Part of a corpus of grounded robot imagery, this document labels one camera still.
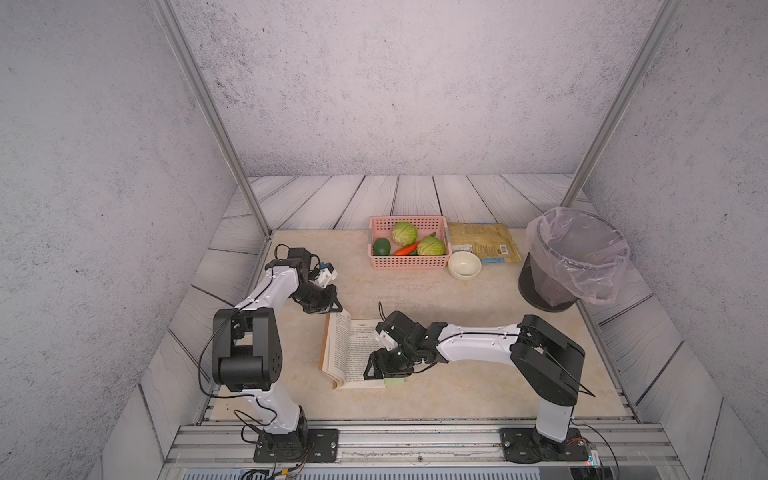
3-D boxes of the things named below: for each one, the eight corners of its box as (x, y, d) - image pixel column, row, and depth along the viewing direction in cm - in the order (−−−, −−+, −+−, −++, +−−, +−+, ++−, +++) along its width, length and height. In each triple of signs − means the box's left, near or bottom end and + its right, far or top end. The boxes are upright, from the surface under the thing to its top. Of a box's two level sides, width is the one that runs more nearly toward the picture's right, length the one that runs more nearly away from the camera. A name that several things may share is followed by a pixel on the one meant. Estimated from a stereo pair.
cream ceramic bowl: (449, 283, 107) (451, 274, 103) (446, 260, 113) (448, 251, 109) (481, 283, 107) (484, 274, 103) (475, 260, 113) (478, 251, 109)
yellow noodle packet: (453, 263, 113) (454, 258, 110) (447, 227, 125) (448, 222, 123) (520, 263, 113) (523, 258, 110) (507, 227, 125) (509, 222, 123)
